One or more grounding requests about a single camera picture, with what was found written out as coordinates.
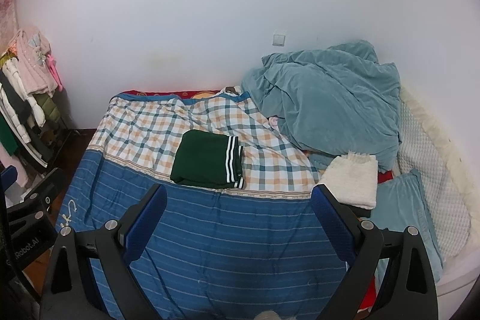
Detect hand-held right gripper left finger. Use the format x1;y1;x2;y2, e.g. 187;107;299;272
39;184;168;320

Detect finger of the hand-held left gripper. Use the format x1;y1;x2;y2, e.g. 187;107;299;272
0;165;19;209

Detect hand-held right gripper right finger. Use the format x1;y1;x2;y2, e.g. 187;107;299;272
311;184;439;320

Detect green varsity jacket white sleeves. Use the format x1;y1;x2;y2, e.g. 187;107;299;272
170;130;245;189

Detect black clothes rack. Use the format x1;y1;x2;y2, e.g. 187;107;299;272
0;106;81;172

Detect green hanging garment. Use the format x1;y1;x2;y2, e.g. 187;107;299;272
0;115;20;157

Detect folded white fluffy towel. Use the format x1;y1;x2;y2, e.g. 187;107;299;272
314;151;379;210

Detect teal pillow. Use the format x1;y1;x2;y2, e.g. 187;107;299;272
369;168;445;292

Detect olive puffer jacket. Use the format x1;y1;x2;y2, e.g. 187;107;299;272
32;93;62;127

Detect white puffer jacket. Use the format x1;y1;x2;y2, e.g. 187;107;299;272
0;58;46;144

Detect blue striped plaid quilt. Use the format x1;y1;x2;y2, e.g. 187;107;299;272
55;89;376;320

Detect white quilted headboard cushion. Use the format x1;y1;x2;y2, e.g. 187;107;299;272
390;80;474;262

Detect pink fluffy coat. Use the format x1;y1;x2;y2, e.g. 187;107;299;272
8;27;64;96

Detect teal velvet blanket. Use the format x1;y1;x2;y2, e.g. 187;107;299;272
241;40;403;172

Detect red bed sheet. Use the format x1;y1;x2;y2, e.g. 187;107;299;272
119;89;223;102

